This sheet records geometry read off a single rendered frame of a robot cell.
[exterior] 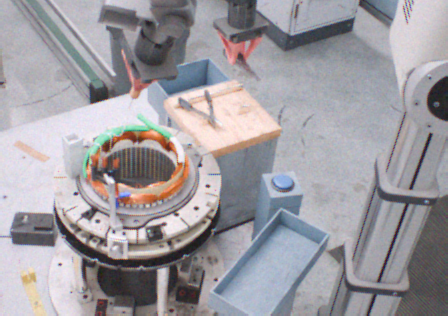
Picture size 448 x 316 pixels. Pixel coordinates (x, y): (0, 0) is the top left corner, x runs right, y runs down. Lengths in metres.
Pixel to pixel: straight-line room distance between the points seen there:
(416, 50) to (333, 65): 2.68
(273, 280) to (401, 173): 0.30
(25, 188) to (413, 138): 0.99
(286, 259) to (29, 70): 2.43
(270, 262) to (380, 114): 2.21
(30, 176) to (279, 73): 2.02
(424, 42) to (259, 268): 0.52
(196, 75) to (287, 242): 0.57
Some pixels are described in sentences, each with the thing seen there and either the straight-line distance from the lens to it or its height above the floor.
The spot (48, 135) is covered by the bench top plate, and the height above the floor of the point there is 0.78.
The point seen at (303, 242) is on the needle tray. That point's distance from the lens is 1.35.
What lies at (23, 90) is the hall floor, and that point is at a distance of 3.41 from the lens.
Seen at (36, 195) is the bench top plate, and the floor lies 0.78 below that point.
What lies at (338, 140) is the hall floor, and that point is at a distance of 3.22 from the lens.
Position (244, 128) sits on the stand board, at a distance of 1.51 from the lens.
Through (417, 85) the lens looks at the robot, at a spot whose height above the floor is 1.44.
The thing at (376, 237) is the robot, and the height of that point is 1.05.
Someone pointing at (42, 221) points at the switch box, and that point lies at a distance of 1.62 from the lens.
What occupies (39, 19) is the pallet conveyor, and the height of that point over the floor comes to 0.76.
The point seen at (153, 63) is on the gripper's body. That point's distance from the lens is 1.10.
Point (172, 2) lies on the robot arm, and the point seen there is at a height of 1.56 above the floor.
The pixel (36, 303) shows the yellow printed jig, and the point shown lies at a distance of 1.54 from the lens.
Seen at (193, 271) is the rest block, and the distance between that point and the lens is 1.51.
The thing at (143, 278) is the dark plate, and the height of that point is 0.78.
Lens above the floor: 2.02
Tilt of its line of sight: 41 degrees down
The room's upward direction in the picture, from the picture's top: 6 degrees clockwise
